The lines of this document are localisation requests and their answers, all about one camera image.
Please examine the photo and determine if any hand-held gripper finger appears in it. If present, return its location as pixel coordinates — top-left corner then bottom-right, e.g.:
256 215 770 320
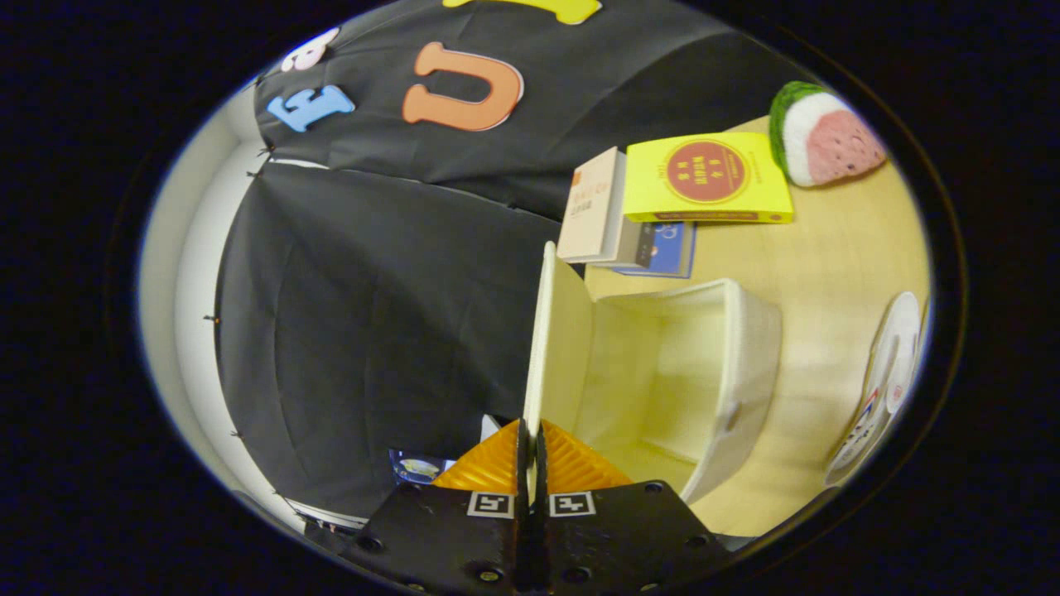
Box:
534 418 734 595
338 418 531 595

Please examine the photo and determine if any cream fabric storage box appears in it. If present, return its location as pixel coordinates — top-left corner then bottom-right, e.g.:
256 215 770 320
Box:
522 240 783 506

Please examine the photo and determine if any white canvas shoe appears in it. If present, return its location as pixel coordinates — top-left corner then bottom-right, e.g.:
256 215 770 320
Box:
918 300 933 390
824 291 922 488

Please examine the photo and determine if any blue lit screen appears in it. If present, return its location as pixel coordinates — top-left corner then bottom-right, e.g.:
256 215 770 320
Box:
389 449 456 485

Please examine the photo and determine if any blue book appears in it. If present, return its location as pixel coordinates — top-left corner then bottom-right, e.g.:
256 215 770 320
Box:
617 220 698 280

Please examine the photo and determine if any beige book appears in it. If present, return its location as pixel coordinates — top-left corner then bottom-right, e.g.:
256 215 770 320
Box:
556 147 628 266

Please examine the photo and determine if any yellow book red circle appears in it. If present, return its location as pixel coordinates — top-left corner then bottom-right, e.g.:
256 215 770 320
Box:
623 132 794 224

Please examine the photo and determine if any watermelon slice plush toy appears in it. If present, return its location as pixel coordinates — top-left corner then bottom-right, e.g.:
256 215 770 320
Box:
768 80 887 188

